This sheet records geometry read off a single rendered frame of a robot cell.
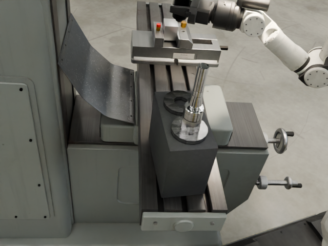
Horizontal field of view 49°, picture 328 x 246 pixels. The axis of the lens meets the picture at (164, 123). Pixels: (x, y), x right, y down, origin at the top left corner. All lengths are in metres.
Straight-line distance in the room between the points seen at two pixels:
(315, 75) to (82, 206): 1.09
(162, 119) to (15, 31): 0.46
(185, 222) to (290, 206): 1.41
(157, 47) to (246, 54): 2.16
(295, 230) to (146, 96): 0.74
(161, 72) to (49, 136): 0.47
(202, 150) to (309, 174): 1.75
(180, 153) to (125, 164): 0.62
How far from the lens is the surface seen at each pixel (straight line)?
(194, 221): 0.99
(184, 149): 0.84
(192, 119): 0.82
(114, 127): 1.30
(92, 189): 1.57
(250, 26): 1.14
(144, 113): 1.19
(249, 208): 2.21
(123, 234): 1.76
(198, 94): 0.79
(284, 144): 1.64
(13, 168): 1.42
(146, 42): 1.42
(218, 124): 1.37
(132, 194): 1.61
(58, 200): 1.56
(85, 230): 1.78
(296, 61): 1.22
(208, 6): 1.17
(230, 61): 3.33
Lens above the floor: 1.73
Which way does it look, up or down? 43 degrees down
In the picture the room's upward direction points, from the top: 9 degrees clockwise
